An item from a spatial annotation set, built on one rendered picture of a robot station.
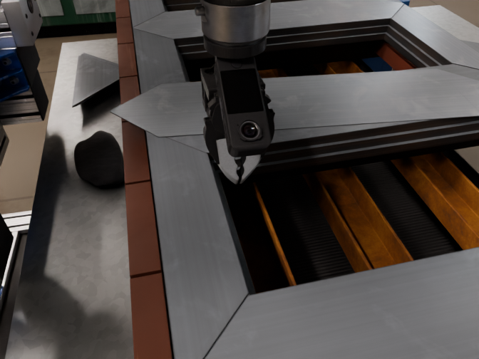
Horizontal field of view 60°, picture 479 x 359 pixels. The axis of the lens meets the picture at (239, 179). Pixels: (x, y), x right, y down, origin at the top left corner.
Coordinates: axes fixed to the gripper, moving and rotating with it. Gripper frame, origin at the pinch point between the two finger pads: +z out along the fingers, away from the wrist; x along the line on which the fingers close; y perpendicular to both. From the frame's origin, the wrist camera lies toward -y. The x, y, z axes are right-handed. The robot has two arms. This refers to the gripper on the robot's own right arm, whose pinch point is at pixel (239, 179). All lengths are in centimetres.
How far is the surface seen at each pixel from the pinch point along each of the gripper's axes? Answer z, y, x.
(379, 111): 1.5, 13.6, -29.0
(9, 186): 88, 116, 78
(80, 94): 16, 59, 28
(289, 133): 1.6, 11.0, -11.3
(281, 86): 1.5, 26.2, -14.8
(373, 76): 1.5, 25.8, -33.9
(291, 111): 1.5, 17.2, -13.8
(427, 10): 13, 85, -87
